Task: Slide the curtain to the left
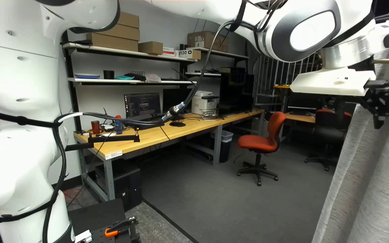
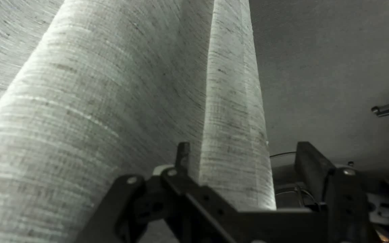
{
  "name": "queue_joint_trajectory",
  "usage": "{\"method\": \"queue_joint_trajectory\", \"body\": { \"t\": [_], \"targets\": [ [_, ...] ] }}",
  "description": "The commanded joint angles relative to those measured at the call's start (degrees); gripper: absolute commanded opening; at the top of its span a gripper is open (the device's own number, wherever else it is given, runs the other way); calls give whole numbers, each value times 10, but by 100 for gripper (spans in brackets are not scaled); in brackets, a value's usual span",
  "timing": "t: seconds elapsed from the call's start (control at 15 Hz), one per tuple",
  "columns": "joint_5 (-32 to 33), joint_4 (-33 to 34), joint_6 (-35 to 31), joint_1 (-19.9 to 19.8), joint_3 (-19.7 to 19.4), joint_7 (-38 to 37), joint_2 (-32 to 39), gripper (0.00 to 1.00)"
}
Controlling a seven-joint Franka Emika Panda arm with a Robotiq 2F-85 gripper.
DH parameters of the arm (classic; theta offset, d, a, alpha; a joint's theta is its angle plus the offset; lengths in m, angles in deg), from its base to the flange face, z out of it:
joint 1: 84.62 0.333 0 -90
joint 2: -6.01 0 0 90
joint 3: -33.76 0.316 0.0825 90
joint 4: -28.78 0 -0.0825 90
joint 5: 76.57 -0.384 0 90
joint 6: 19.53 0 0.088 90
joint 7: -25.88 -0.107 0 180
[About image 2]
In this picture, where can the white-grey fabric curtain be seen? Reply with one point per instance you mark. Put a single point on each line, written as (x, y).
(114, 112)

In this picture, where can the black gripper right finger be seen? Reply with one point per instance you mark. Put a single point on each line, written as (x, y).
(338, 193)

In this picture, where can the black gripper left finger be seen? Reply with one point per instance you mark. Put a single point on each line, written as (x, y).
(195, 203)

